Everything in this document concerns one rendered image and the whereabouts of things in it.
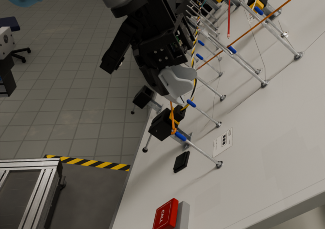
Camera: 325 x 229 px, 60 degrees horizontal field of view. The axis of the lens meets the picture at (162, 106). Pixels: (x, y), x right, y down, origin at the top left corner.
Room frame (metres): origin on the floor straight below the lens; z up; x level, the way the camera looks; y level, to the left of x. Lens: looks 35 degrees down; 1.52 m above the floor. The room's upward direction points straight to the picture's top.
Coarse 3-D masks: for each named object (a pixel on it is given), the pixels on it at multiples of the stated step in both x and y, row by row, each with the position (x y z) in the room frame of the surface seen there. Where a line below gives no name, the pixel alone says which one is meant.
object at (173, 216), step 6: (174, 198) 0.29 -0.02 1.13; (168, 204) 0.29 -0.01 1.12; (174, 204) 0.28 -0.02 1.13; (156, 210) 0.30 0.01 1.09; (162, 210) 0.29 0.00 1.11; (168, 210) 0.28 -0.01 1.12; (174, 210) 0.27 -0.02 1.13; (156, 216) 0.28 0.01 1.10; (162, 216) 0.27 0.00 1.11; (168, 216) 0.26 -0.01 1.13; (174, 216) 0.26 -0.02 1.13; (156, 222) 0.27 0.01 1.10; (162, 222) 0.26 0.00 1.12; (168, 222) 0.25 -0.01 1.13; (174, 222) 0.25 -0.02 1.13; (156, 228) 0.26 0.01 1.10; (162, 228) 0.25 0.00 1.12; (168, 228) 0.25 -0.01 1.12
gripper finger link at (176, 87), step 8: (160, 72) 0.42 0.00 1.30; (168, 72) 0.42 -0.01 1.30; (168, 80) 0.42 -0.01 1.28; (176, 80) 0.42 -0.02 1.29; (184, 80) 0.41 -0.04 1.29; (168, 88) 0.42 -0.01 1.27; (176, 88) 0.42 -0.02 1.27; (184, 88) 0.41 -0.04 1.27; (192, 88) 0.41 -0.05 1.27; (168, 96) 0.42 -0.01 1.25; (176, 96) 0.42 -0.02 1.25
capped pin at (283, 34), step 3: (255, 6) 0.56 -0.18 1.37; (255, 9) 0.56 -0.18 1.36; (258, 9) 0.56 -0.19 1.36; (258, 12) 0.56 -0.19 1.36; (261, 12) 0.56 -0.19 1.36; (264, 15) 0.56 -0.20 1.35; (267, 18) 0.56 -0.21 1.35; (270, 21) 0.56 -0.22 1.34; (273, 24) 0.55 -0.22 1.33; (276, 27) 0.55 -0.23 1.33; (279, 30) 0.55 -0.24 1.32; (282, 33) 0.55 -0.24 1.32; (285, 33) 0.55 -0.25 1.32; (282, 36) 0.55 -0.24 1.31
